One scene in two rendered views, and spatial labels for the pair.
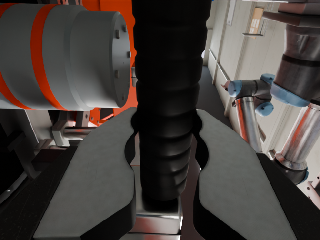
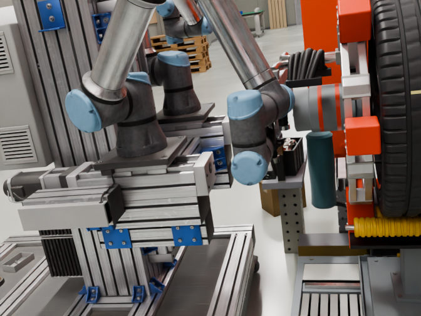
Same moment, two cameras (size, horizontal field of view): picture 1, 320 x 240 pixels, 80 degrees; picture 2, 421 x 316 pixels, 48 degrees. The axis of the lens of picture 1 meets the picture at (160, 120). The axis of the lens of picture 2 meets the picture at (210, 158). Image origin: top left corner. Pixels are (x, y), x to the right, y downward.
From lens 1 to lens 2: 1.25 m
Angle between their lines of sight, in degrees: 53
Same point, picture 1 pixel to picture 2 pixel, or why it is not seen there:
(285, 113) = not seen: outside the picture
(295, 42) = (193, 100)
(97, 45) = (299, 125)
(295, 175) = not seen: outside the picture
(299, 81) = (178, 76)
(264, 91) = (175, 29)
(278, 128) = not seen: outside the picture
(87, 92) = (304, 108)
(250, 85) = (193, 34)
